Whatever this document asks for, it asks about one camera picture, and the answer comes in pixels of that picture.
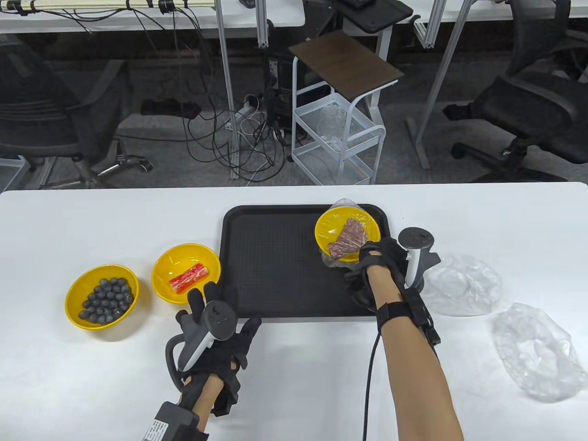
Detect person's right hand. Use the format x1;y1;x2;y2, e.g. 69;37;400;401
344;237;409;306

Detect person's left hand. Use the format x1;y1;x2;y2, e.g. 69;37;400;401
176;281;262;416

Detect grey white handheld controller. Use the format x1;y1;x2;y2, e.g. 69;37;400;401
165;301;237;391
397;227;442;290

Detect yellow plastic bowl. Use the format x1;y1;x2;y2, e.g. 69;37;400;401
65;264;140;330
315;206;381;262
152;243;221;305

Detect clear plastic food cover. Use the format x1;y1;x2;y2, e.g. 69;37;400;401
317;198;382;269
423;252;503;317
492;302;588;404

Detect person's left forearm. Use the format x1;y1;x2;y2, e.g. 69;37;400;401
191;374;223;430

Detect person's right forearm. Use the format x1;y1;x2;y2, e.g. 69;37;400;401
367;266;464;441

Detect brown roasted meat piece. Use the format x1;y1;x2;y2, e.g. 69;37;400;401
328;218;369;258

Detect red white crab stick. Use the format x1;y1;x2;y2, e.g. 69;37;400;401
169;263;209;293

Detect black plastic tray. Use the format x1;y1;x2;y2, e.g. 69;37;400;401
215;204;403;322

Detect pile of dark blueberries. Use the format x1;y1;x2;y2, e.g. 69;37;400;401
79;277;135;326

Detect crumpled clear plastic wrap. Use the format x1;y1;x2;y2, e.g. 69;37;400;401
317;103;350;152

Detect black computer tower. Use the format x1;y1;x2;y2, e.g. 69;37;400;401
269;55;334;138

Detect white power strip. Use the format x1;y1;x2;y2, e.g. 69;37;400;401
227;94;262;131

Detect black mesh office chair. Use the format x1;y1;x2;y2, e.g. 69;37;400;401
442;0;588;183
0;34;154;190

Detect black side stand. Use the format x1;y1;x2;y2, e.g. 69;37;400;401
331;0;414;62

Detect black power strip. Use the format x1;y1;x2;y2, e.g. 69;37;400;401
140;98;202;119

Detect white desk aluminium legs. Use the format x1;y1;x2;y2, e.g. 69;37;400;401
404;0;588;170
0;0;306;181

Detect clear plastic storage box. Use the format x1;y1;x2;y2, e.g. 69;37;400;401
0;156;30;192

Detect black sensor cable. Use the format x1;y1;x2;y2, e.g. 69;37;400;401
363;332;383;441

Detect tangle of black cables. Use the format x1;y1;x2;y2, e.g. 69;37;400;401
133;7;294;184

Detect white wire cart wooden top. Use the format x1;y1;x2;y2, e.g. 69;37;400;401
288;30;405;186

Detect beige cable tray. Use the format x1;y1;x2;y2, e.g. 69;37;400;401
34;0;214;9

